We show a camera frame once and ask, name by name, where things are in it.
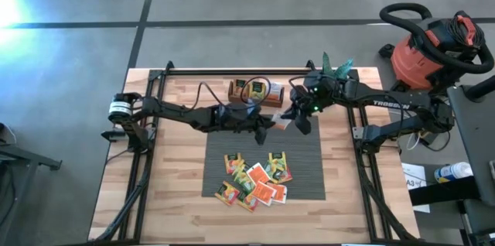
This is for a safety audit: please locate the white Tazo tea packet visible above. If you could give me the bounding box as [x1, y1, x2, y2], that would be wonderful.
[268, 81, 284, 102]

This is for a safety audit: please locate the white paper sheet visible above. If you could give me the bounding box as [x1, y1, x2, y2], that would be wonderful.
[401, 162, 432, 214]

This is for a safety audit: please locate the orange black shop vacuum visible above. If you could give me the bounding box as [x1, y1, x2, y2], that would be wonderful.
[377, 2, 495, 107]

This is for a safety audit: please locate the green lemon lime tea packet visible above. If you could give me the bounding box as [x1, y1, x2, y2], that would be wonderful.
[233, 166, 256, 195]
[263, 160, 283, 180]
[268, 151, 288, 172]

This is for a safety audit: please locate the brown wooden tea organizer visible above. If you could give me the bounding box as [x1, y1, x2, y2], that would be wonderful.
[227, 78, 286, 109]

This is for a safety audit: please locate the white spray can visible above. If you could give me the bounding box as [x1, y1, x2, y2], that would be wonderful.
[433, 161, 474, 184]

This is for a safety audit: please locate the dark grey woven placemat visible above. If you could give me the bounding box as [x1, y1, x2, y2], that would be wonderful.
[201, 113, 326, 201]

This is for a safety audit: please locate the red peach tea packet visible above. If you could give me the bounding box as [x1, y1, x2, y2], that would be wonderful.
[275, 166, 294, 185]
[224, 152, 245, 176]
[233, 79, 248, 98]
[213, 180, 241, 207]

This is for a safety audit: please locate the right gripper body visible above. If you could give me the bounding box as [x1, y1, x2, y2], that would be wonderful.
[289, 83, 322, 118]

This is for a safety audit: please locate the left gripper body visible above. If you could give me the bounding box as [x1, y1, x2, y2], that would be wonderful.
[224, 106, 271, 133]

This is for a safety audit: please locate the black power adapter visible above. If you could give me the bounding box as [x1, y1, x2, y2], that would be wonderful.
[419, 129, 446, 149]

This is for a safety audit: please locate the black camera cable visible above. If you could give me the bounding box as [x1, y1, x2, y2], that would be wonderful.
[192, 76, 272, 115]

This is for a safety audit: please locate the black floor stand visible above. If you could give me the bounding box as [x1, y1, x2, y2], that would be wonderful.
[0, 121, 63, 246]

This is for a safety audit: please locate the green plant in white pot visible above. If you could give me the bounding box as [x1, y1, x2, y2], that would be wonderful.
[320, 51, 355, 80]

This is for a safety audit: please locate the mango tea sachet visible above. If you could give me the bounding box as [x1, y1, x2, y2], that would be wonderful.
[235, 190, 260, 213]

